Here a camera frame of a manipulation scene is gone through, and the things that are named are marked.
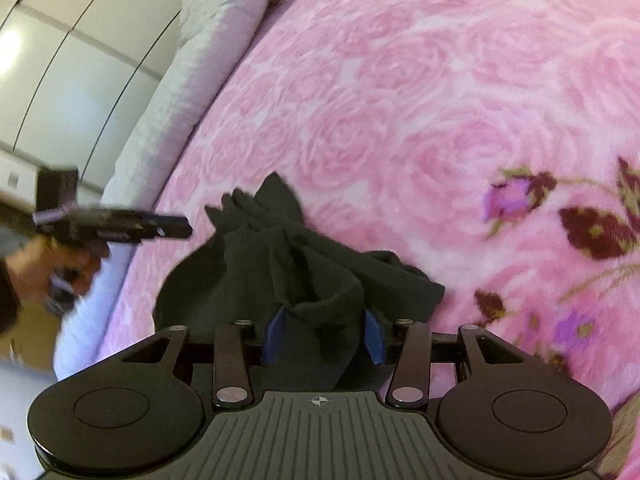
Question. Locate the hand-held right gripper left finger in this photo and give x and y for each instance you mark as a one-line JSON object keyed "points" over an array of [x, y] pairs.
{"points": [[275, 335]]}

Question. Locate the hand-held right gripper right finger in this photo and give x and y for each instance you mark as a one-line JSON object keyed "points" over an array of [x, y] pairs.
{"points": [[374, 335]]}

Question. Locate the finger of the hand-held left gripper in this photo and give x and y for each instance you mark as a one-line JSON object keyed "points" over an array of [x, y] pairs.
{"points": [[170, 226]]}

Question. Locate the dark garment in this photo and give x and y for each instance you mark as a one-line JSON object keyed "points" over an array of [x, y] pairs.
{"points": [[280, 260]]}

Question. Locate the person's left hand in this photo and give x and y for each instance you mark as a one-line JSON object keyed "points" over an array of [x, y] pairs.
{"points": [[55, 265]]}

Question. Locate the lavender bed sheet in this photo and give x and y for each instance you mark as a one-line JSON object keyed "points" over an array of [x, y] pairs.
{"points": [[95, 320]]}

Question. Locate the white wardrobe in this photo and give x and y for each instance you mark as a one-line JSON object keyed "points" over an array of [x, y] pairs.
{"points": [[75, 60]]}

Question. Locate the grey-white mattress edge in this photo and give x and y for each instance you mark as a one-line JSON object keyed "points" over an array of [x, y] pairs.
{"points": [[200, 35]]}

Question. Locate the pink floral blanket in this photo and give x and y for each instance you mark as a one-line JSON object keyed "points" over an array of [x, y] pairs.
{"points": [[400, 85]]}

